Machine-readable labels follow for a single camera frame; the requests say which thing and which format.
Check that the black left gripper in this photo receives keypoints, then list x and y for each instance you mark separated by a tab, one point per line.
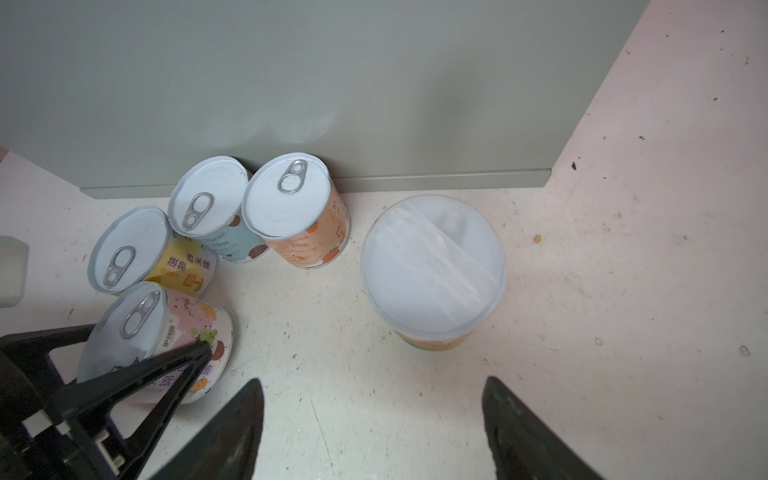
51	429

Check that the orange label can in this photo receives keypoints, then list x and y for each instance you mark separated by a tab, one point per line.
292	203

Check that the blue label can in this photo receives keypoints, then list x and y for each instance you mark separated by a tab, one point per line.
206	204

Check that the pink label can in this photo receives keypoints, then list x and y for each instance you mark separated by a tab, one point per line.
148	320

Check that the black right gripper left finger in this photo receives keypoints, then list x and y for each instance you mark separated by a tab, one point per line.
227	447

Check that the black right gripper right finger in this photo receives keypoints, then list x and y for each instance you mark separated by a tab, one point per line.
522	445

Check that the grey metal cabinet box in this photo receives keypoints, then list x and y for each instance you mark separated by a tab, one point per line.
121	98

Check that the yellow green label can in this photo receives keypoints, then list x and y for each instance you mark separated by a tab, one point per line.
434	269

